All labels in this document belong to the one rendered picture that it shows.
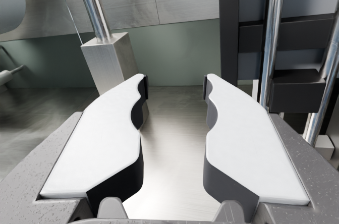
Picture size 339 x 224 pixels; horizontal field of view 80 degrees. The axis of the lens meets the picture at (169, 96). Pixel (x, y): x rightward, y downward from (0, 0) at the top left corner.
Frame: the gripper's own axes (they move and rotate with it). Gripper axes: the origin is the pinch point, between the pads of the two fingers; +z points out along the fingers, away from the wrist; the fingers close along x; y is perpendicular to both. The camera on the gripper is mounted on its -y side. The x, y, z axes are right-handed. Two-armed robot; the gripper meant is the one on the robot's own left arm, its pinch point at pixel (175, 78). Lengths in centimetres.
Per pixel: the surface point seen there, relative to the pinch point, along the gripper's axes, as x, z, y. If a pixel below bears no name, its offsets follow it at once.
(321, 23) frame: 13.7, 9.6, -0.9
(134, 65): -12.1, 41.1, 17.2
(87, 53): -22.0, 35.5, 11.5
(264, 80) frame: 9.9, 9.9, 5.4
